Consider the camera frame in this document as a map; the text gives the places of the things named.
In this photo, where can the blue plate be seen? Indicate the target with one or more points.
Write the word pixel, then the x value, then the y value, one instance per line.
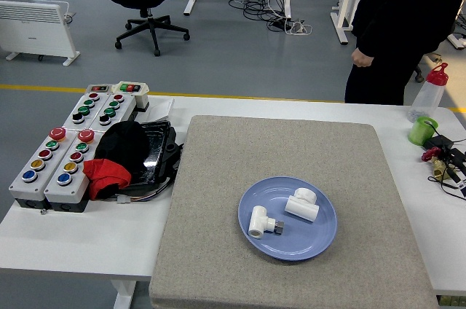
pixel 302 239

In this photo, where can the white pipe tee fitting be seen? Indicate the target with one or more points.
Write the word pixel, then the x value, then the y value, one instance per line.
pixel 302 208

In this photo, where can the black glossy tray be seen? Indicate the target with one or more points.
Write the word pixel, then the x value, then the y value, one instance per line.
pixel 156 152

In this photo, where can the person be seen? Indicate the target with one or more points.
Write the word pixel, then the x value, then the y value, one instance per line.
pixel 400 14

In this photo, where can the grey-brown mat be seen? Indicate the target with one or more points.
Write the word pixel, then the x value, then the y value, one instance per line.
pixel 276 148

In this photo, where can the white table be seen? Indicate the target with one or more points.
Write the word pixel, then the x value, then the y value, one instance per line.
pixel 91 243

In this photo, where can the small grey rocker switch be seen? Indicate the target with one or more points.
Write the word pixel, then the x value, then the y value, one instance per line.
pixel 99 88

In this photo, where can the black power adapter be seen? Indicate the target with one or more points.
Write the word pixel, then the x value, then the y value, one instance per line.
pixel 438 142

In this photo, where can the clear bottle red cap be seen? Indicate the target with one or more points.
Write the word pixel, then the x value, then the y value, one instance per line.
pixel 429 97

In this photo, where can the white pipe tee metal nut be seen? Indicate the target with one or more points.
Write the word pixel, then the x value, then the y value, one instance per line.
pixel 256 223

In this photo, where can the black cloth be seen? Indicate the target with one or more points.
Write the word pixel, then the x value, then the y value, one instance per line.
pixel 122 145

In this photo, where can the white panel heater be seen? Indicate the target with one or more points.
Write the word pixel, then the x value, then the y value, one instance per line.
pixel 32 28

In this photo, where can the brass valve fitting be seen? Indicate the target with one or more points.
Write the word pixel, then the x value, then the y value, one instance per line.
pixel 440 170

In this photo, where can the red cloth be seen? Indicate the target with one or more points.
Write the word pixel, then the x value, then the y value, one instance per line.
pixel 105 176

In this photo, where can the green cup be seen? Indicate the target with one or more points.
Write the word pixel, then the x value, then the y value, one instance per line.
pixel 418 132

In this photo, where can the grey emergency-stop button box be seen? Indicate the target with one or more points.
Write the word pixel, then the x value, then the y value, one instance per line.
pixel 36 167
pixel 69 174

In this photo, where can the grey four-button control box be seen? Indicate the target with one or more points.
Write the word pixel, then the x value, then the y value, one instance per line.
pixel 85 110
pixel 113 108

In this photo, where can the cream green-red switch box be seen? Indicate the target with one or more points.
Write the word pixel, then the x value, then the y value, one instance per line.
pixel 131 88

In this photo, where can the black adapter box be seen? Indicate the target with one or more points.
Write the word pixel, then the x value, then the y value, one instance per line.
pixel 457 156

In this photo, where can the white paper sheet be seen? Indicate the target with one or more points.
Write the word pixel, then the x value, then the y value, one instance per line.
pixel 160 108

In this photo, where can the person's hand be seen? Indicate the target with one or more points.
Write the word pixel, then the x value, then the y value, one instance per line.
pixel 361 58

